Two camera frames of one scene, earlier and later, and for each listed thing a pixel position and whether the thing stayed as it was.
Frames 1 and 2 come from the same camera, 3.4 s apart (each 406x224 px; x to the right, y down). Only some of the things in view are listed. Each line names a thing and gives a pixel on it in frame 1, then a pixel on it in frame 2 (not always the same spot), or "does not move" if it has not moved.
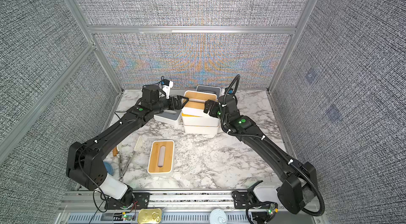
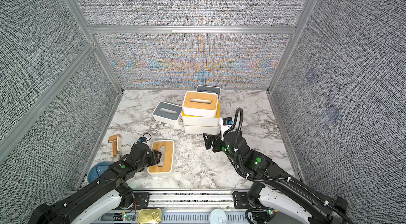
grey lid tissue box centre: x=171 y=116 does not move
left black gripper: x=177 y=99 → x=151 y=154
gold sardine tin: x=149 y=216 does not move
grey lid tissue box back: x=209 y=89 does not move
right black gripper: x=217 y=106 → x=219 y=141
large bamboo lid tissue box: x=201 y=130 does not move
